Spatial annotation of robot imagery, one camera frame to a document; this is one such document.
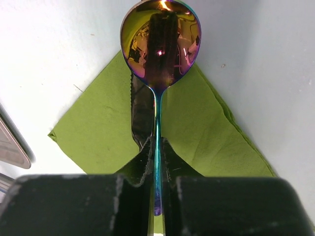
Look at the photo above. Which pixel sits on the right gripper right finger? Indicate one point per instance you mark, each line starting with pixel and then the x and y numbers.
pixel 194 205

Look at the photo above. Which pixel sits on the green paper napkin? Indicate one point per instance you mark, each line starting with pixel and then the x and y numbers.
pixel 96 131

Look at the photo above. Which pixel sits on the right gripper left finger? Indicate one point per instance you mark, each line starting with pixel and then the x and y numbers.
pixel 119 204

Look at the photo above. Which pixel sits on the iridescent spoon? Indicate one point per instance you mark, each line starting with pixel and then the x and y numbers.
pixel 160 41

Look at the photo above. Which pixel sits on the metal tray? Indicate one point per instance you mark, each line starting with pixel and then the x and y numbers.
pixel 15 153

